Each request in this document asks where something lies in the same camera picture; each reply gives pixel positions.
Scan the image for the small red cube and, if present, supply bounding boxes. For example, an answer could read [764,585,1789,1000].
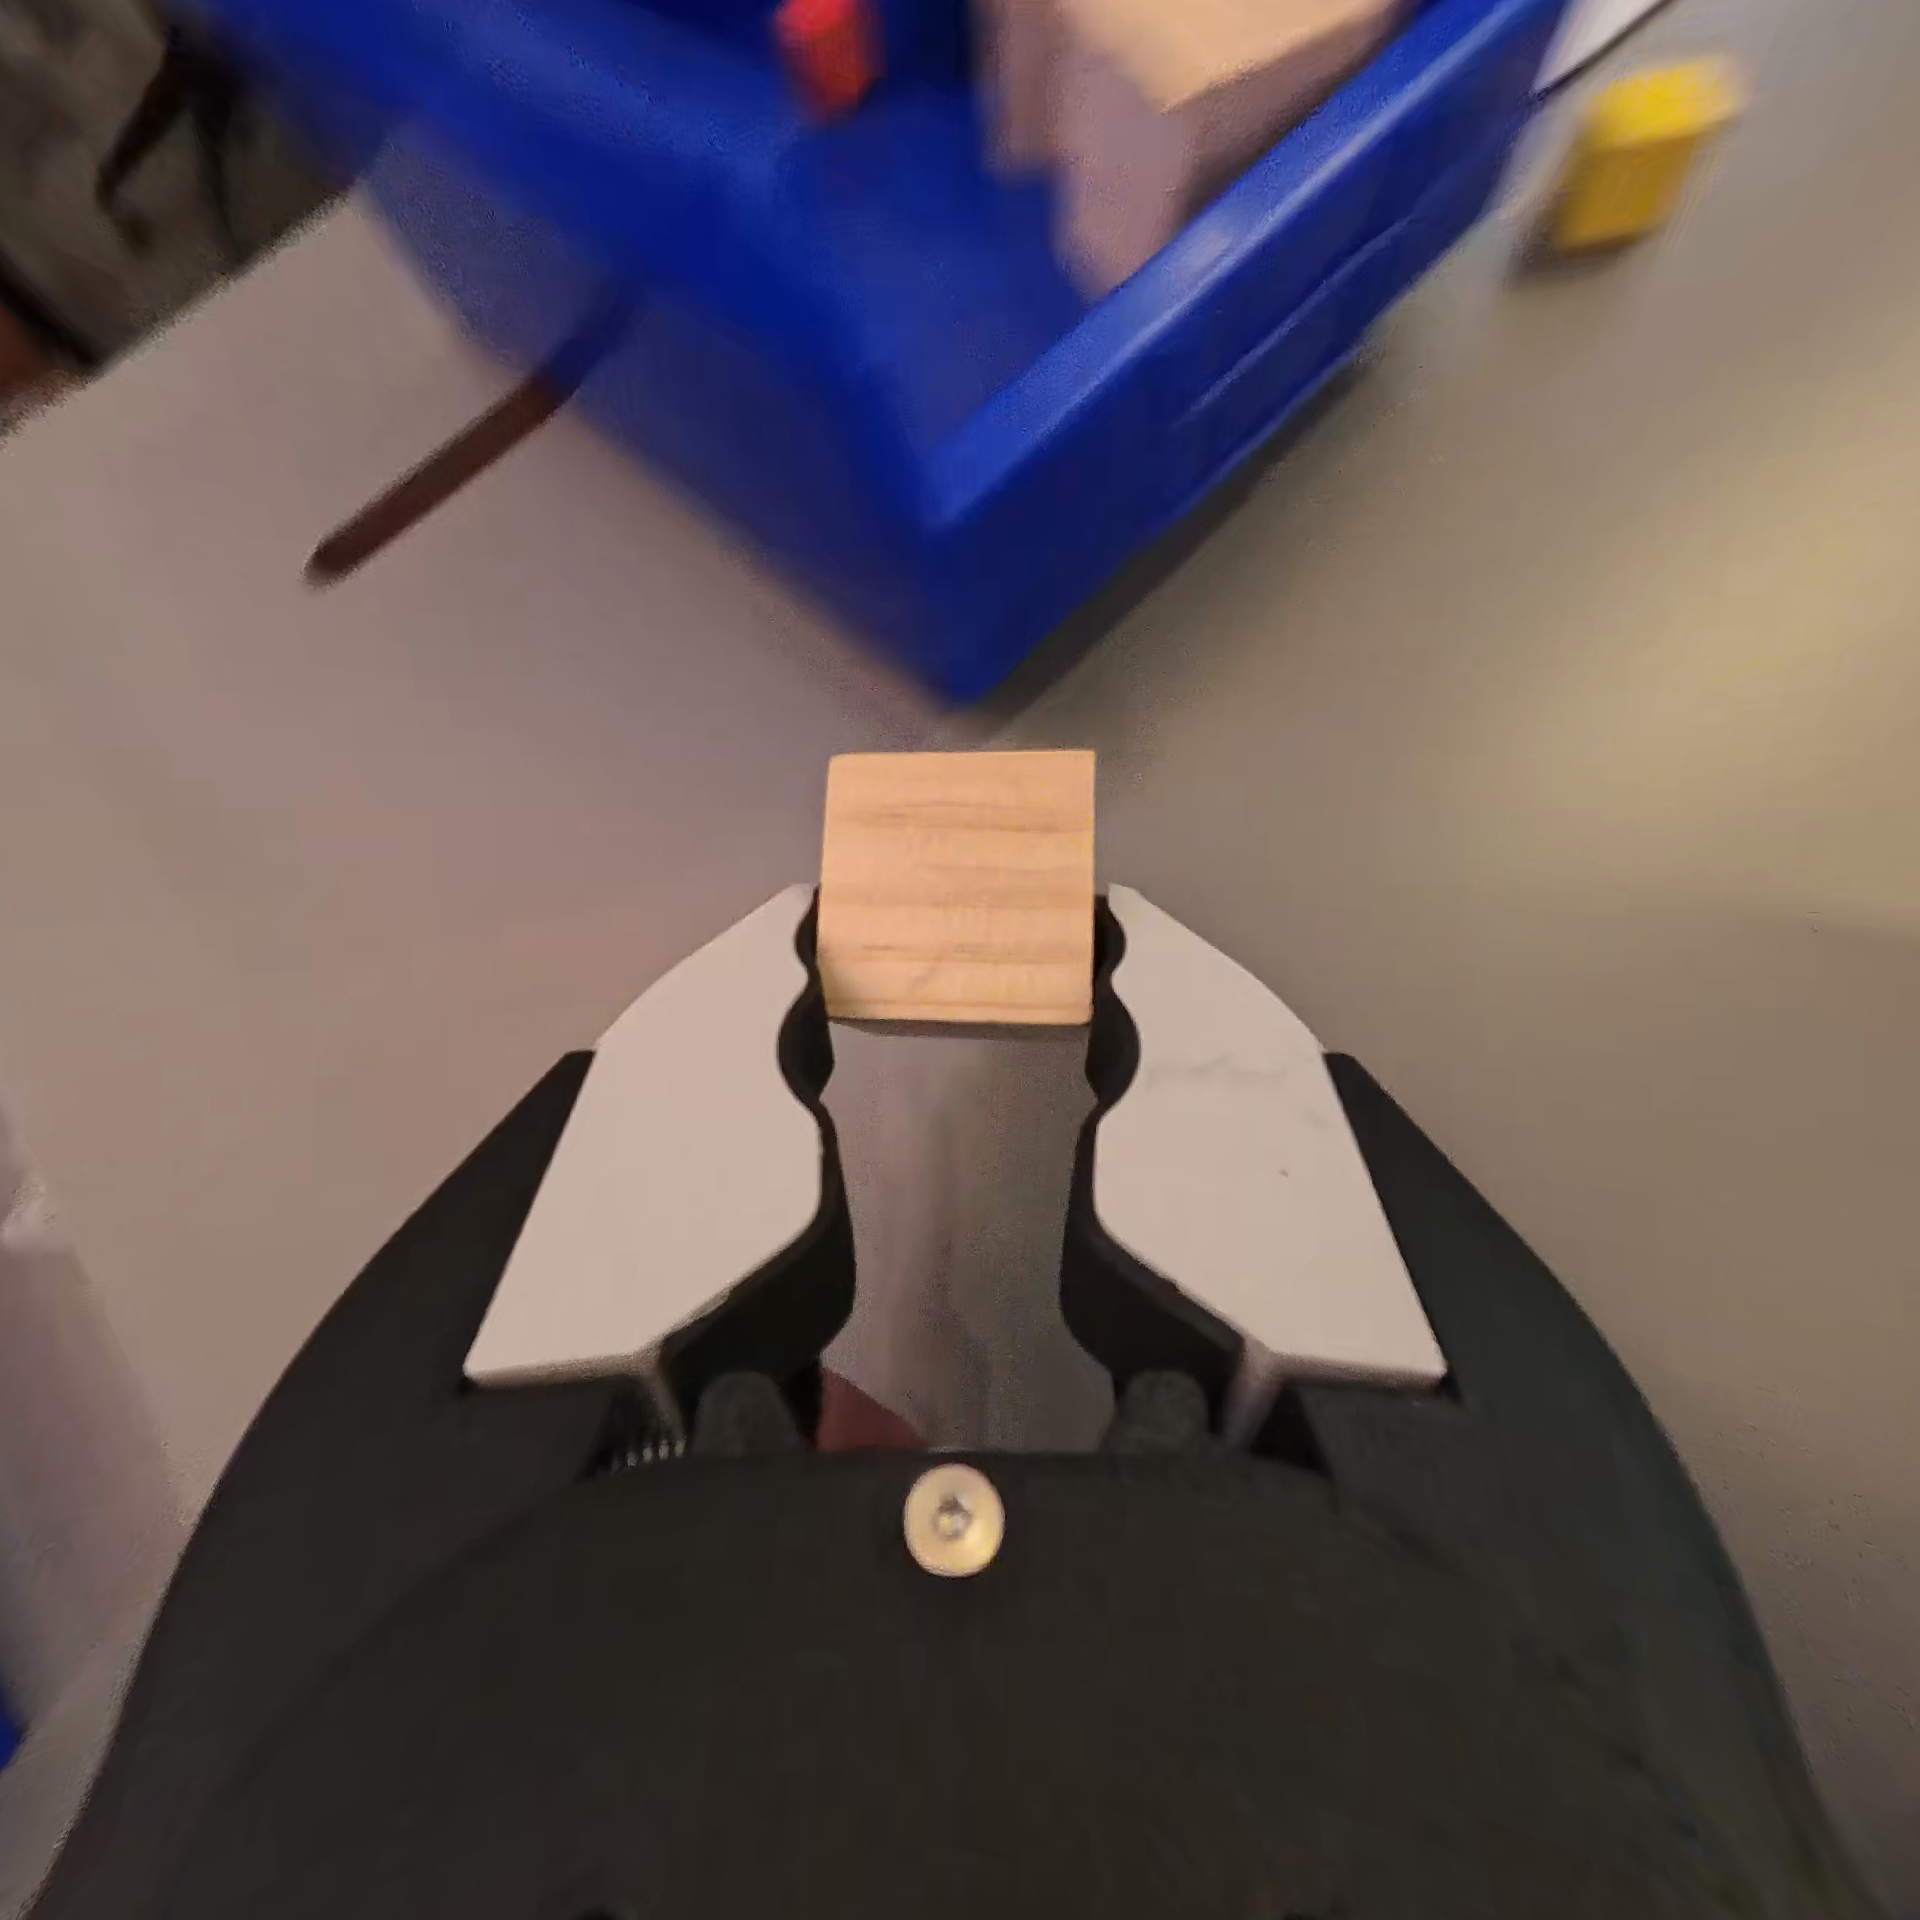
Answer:
[773,0,880,117]

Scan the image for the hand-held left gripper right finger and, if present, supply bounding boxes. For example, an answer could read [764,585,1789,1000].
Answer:
[1055,885,1451,1455]

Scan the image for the natural wooden block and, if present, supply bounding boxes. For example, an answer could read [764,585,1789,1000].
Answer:
[982,0,1397,121]
[1035,47,1404,298]

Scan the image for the yellow wooden block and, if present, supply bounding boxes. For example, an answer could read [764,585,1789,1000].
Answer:
[1544,59,1743,254]

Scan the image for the natural wooden cube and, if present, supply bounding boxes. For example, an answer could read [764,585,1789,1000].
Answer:
[823,750,1096,1031]

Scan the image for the brown table strip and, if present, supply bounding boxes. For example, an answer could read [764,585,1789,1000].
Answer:
[303,376,600,587]

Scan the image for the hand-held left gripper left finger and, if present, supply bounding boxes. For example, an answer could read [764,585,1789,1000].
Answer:
[462,883,856,1470]

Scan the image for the blue plastic bin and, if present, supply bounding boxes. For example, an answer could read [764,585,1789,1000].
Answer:
[569,90,1501,712]
[193,0,1567,707]

